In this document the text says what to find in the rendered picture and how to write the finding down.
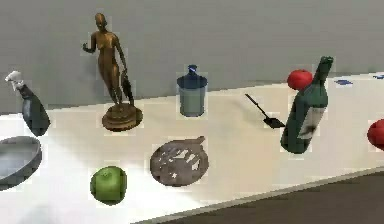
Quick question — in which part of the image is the green wine bottle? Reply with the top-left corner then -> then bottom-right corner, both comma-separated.
280,55 -> 335,155

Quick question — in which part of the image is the bronze human figure statue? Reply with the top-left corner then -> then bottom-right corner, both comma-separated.
82,12 -> 144,133

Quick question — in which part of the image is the black spatula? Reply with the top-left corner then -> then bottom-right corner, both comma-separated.
244,93 -> 286,130

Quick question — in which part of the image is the grey bowl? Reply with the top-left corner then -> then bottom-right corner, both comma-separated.
0,135 -> 43,192

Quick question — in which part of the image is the brown round patterned trivet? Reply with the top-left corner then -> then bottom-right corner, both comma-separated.
149,135 -> 210,188

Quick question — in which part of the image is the dark spray bottle white nozzle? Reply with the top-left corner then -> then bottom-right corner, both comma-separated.
4,70 -> 52,137

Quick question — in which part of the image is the red tomato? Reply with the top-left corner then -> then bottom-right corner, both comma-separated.
366,118 -> 384,151
286,69 -> 314,91

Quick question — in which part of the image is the green apple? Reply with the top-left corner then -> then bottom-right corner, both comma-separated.
89,165 -> 128,205

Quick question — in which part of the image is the grey jar with blue lid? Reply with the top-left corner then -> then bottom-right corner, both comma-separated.
176,64 -> 209,118

